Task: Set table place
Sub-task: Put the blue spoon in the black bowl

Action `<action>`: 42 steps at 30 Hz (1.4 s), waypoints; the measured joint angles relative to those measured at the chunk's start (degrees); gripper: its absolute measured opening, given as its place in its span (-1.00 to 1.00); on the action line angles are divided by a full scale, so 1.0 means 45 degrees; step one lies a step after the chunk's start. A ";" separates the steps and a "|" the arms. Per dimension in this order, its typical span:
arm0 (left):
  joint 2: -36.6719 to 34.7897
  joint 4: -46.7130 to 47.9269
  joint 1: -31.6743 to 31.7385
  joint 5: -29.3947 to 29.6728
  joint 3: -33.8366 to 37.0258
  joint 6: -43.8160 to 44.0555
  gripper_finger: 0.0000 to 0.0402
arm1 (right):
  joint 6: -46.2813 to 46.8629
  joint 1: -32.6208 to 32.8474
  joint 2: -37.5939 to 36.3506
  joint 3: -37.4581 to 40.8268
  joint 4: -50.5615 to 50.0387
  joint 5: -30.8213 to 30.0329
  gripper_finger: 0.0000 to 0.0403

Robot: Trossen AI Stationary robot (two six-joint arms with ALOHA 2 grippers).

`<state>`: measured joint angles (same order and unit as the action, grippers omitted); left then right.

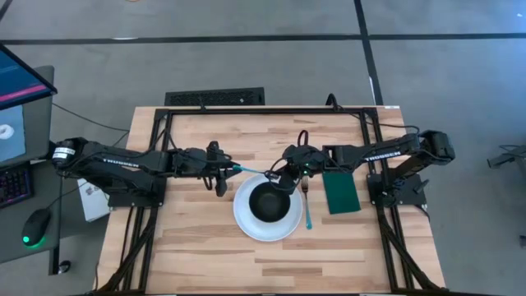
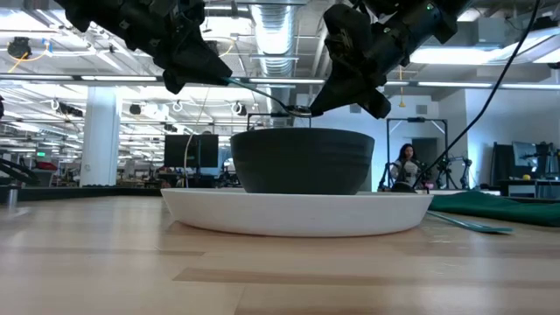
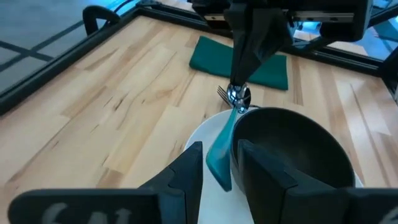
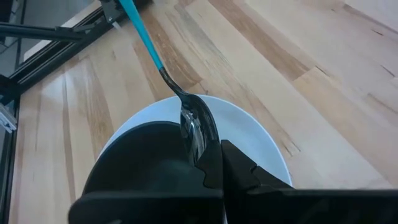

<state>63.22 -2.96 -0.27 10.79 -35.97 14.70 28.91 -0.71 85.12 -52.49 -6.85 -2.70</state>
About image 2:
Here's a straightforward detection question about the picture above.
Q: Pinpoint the silver ventilation duct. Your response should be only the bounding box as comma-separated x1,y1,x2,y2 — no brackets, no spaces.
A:
248,0,304,128

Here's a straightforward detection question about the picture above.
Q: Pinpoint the white plate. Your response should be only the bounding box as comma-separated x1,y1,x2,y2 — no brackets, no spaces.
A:
160,187,434,238

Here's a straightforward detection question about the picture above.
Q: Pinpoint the teal handled spoon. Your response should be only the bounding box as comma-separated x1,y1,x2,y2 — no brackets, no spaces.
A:
426,211,514,235

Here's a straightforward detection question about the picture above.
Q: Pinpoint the dark workstation desk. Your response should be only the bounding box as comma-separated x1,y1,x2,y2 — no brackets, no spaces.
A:
492,140,560,199

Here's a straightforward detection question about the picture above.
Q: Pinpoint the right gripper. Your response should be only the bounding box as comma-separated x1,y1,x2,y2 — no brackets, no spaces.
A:
311,0,438,120

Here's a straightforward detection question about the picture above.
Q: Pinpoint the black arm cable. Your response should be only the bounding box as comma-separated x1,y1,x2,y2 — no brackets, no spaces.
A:
410,0,543,190

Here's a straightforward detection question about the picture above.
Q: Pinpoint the dark green napkin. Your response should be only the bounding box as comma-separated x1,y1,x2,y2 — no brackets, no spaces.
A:
428,191,560,228

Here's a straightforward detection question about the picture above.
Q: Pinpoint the black computer monitor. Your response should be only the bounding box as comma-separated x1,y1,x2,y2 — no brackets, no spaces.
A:
164,134,220,169

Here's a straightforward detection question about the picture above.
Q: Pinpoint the person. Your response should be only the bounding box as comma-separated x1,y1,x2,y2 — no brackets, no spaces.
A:
390,143,424,192

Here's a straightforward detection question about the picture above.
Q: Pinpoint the teal handled fork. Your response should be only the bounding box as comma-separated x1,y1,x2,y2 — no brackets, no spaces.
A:
225,77,312,118

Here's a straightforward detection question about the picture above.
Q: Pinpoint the black rig frame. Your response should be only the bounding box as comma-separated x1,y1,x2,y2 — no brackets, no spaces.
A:
386,116,449,190

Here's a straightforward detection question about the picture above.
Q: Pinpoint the white round pillar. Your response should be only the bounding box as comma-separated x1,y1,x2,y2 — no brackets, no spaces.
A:
80,86,123,188

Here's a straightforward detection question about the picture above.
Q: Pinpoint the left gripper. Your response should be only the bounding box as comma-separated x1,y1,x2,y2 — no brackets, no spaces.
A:
126,0,233,95

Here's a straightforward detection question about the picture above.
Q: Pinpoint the black aluminium table frame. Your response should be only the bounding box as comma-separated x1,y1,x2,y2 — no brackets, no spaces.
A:
0,157,560,205

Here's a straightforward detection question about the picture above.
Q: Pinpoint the black bowl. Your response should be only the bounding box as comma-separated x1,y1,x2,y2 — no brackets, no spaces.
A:
230,127,376,196

